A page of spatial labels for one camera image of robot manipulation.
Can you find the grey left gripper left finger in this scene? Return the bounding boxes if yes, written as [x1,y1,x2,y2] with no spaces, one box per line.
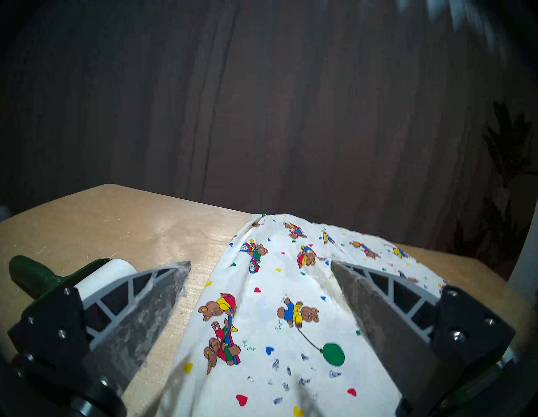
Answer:
[8,261,192,398]

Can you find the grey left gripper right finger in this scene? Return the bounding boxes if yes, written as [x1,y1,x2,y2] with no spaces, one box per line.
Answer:
[330,260,517,417]

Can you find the green handled lint roller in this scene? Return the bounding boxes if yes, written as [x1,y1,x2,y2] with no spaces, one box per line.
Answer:
[8,254,138,311]

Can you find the white bear print pants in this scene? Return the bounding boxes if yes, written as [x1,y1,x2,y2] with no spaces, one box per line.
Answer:
[156,213,448,417]

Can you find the tall dark leafy plant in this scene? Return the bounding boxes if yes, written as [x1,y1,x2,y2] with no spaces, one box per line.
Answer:
[454,101,538,269]

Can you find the grey pleated curtain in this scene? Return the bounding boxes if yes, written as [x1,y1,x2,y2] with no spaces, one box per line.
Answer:
[0,0,538,278]

